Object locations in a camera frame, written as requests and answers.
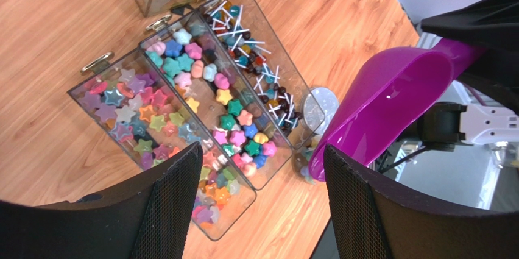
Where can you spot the silver round jar lid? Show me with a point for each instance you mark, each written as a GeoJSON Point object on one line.
{"type": "Point", "coordinates": [322, 106]}

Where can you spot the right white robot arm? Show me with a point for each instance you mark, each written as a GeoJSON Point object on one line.
{"type": "Point", "coordinates": [445, 124]}

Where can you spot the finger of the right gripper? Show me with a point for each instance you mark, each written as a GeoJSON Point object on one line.
{"type": "Point", "coordinates": [491, 24]}

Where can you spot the clear plastic jar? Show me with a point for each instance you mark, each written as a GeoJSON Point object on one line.
{"type": "Point", "coordinates": [301, 158]}

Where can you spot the purple plastic scoop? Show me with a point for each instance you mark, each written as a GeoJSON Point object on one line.
{"type": "Point", "coordinates": [392, 90]}

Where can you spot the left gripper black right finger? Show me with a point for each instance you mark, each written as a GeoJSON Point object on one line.
{"type": "Point", "coordinates": [374, 216]}

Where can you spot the three-compartment clear candy box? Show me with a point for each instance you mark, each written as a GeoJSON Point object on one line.
{"type": "Point", "coordinates": [217, 76]}

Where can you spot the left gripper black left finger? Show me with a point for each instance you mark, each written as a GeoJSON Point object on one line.
{"type": "Point", "coordinates": [145, 216]}

